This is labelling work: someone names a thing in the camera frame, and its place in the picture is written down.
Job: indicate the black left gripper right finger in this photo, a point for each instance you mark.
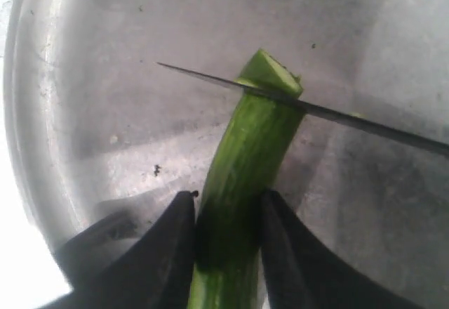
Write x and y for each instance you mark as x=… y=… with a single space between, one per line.
x=301 y=272

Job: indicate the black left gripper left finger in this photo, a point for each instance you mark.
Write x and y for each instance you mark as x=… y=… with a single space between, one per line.
x=156 y=272

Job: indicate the green cucumber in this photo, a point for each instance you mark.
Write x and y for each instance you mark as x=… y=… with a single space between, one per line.
x=245 y=164

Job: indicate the black handled kitchen knife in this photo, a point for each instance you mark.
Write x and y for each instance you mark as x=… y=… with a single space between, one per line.
x=407 y=138

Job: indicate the round stainless steel plate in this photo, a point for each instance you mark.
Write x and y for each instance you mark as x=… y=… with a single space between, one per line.
x=102 y=134

